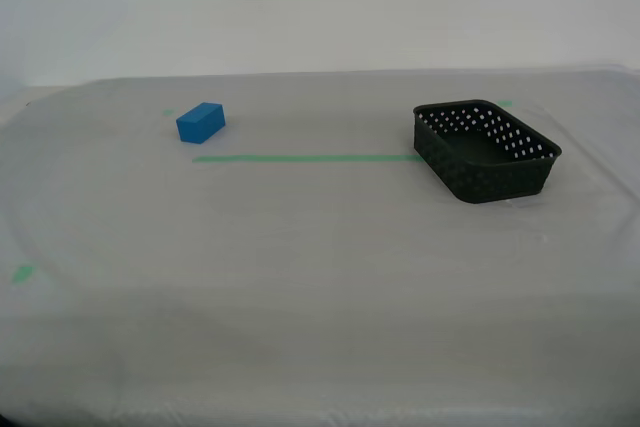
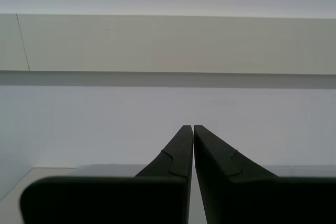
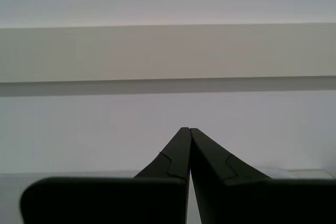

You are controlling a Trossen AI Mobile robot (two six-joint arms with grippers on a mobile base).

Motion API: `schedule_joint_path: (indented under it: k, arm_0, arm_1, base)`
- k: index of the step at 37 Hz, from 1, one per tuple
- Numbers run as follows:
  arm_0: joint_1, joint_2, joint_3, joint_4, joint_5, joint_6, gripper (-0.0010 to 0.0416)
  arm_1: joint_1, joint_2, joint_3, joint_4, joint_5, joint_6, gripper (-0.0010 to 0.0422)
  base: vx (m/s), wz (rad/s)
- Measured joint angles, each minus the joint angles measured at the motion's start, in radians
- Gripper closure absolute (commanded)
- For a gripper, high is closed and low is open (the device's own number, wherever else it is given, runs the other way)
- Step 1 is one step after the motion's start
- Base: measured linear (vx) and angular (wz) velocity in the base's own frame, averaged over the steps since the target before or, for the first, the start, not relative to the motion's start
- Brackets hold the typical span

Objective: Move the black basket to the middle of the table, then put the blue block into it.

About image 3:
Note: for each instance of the beige wall board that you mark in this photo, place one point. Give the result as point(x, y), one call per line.
point(157, 51)

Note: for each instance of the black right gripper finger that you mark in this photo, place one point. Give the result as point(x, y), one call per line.
point(105, 203)
point(262, 203)

